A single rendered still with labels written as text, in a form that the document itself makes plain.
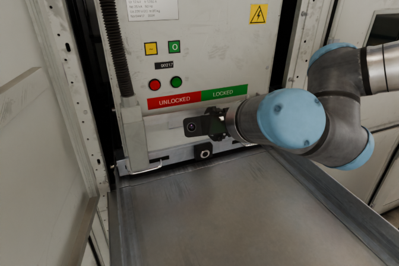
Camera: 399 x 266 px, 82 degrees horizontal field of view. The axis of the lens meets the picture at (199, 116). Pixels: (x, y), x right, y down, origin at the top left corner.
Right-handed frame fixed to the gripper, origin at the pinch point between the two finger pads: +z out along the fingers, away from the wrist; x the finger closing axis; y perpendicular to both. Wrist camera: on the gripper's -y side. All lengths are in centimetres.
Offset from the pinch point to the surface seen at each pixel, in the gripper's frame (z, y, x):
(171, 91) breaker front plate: -0.1, -7.6, 11.0
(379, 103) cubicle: 2, 77, -6
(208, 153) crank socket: 7.5, 2.5, -9.9
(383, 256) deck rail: -27, 26, -35
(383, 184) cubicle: 30, 112, -56
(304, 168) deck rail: -4.9, 28.8, -19.5
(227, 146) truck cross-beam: 10.5, 11.1, -9.8
